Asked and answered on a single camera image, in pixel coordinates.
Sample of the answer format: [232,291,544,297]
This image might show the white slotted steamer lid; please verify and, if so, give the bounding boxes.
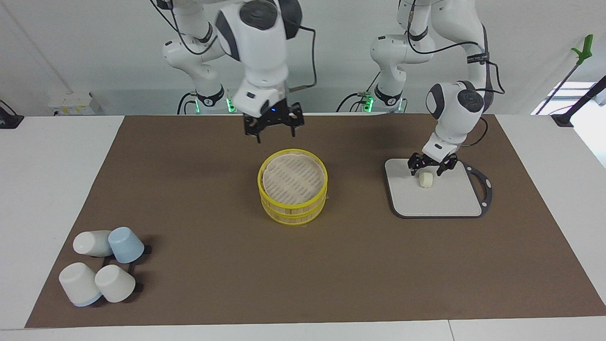
[262,153,327,206]

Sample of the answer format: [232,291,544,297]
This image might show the yellow bamboo steamer basket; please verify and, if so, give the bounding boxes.
[257,149,329,226]

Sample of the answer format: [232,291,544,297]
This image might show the white cutting board grey rim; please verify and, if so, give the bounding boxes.
[384,158,493,219]

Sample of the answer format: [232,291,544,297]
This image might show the brown table mat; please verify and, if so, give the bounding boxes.
[25,114,606,328]

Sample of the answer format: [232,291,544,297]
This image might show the black angled stand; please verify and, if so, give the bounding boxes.
[551,75,606,127]

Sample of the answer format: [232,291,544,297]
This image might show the light blue cup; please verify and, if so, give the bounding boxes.
[108,227,145,264]

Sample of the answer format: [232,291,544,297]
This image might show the pole with green tip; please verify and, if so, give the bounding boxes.
[534,34,594,115]

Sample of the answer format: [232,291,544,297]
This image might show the white box yellow labels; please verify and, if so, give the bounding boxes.
[47,92,103,116]

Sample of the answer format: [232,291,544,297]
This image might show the black cup rack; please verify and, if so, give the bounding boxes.
[97,244,152,306]

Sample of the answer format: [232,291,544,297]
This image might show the white cup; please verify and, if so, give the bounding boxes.
[59,262,103,307]
[95,264,136,304]
[73,230,114,257]

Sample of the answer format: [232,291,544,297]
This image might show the black table clamp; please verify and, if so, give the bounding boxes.
[0,99,25,129]

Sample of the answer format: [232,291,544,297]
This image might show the black left base cable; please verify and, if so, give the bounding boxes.
[336,71,380,113]

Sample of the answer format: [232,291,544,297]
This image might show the black base cable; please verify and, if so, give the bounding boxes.
[336,71,380,113]
[177,91,197,116]

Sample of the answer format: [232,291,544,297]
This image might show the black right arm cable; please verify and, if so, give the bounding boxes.
[149,0,317,93]

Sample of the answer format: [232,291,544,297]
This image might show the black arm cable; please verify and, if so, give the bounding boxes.
[149,0,317,93]
[406,19,506,148]

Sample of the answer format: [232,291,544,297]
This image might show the black right base cable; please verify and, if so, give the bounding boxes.
[177,91,197,116]

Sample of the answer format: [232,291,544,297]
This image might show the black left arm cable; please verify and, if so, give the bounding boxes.
[406,19,506,148]

